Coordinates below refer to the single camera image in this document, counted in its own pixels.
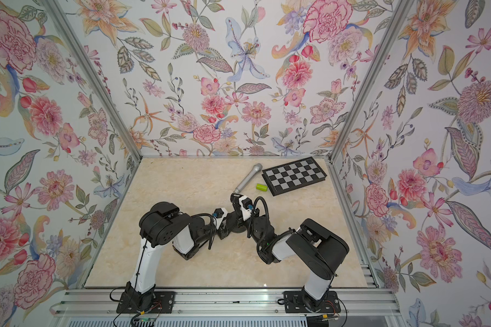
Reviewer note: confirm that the black stand pole with clip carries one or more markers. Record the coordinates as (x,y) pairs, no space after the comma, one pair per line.
(236,214)

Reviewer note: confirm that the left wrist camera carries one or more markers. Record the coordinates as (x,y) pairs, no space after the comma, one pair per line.
(219,216)

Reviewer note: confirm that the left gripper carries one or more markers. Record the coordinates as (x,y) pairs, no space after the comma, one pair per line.
(224,232)

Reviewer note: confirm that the silver microphone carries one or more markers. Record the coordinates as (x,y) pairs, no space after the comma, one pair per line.
(248,178)

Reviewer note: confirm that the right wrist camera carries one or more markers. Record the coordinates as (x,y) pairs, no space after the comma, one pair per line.
(246,207)

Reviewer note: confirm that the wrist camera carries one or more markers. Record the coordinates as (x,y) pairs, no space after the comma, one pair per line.
(246,207)
(219,216)

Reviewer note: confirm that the green cylinder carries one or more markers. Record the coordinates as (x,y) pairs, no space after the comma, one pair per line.
(261,187)

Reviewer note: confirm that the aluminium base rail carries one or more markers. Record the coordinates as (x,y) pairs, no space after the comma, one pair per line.
(225,307)

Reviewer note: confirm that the black checkered chess box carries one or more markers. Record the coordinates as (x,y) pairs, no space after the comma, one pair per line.
(294,175)

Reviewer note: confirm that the black round stand base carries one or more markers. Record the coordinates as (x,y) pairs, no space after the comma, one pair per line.
(235,224)

